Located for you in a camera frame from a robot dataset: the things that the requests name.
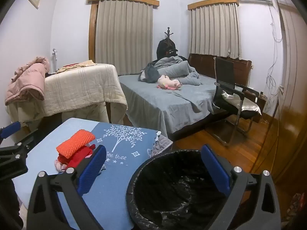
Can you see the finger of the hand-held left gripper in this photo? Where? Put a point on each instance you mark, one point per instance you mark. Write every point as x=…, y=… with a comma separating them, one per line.
x=20, y=148
x=10, y=128

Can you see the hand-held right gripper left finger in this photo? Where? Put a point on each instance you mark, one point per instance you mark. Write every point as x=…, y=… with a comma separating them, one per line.
x=92, y=170

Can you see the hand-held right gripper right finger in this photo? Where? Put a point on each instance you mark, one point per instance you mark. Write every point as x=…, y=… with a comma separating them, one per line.
x=215, y=170

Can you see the red cloth bag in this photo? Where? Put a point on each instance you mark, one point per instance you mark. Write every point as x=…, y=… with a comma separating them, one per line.
x=78, y=158

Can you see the white tissue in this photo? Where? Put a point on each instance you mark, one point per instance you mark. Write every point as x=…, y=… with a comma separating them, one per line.
x=61, y=166

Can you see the orange foam net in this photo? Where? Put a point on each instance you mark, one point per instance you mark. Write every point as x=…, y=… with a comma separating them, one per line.
x=74, y=143

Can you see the round bin with black liner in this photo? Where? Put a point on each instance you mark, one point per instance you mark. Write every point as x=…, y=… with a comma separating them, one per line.
x=172, y=191

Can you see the blue tree-print tablecloth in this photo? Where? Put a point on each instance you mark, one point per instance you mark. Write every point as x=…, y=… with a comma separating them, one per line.
x=120, y=172

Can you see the pink padded jacket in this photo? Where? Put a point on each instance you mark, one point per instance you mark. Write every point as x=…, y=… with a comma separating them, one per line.
x=26, y=81

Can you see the grey quilted mat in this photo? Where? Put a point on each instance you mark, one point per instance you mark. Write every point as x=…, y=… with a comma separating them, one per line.
x=162, y=146

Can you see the silver seat cushion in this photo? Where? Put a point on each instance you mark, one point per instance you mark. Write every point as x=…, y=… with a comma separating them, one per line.
x=247, y=105

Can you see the beige striped blanket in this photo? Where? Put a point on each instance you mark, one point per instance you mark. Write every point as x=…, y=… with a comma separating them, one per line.
x=79, y=88

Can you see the wooden nightstand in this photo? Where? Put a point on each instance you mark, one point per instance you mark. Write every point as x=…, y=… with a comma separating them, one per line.
x=261, y=101

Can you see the white slender stand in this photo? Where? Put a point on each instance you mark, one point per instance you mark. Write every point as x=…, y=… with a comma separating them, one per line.
x=55, y=57

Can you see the bed with grey sheet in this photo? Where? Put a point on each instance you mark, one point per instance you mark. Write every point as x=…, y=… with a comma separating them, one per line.
x=163, y=103

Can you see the patterned cloth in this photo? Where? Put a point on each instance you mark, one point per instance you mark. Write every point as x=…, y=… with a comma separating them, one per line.
x=296, y=208

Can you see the tan folded cloth pile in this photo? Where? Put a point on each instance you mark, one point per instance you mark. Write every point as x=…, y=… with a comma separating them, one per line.
x=79, y=64

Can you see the black mesh office chair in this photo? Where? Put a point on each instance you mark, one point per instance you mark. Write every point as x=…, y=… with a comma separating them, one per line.
x=224, y=76

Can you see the pink plush toy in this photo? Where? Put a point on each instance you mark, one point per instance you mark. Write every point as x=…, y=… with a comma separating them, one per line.
x=168, y=82

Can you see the wooden headboard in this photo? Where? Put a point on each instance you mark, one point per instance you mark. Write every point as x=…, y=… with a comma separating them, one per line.
x=203, y=64

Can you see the grey duvet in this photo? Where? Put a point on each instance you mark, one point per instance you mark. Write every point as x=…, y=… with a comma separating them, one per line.
x=177, y=69

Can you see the glossy wooden wardrobe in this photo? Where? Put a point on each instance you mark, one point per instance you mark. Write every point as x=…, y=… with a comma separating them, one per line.
x=292, y=88

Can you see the dark grey clothing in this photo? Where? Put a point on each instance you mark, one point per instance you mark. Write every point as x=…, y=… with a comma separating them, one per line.
x=150, y=73

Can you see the black coat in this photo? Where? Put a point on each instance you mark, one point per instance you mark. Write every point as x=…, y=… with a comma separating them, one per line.
x=165, y=50

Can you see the wide beige curtain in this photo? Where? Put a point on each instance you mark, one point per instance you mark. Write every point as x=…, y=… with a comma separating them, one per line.
x=124, y=36

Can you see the narrow beige curtain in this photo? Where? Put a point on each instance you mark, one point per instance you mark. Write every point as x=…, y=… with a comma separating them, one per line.
x=215, y=31

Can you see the short wooden curtain pelmet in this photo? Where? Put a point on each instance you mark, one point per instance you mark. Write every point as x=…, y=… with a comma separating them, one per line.
x=213, y=2

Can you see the wooden window frame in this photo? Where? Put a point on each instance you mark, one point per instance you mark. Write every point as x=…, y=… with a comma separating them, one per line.
x=92, y=33

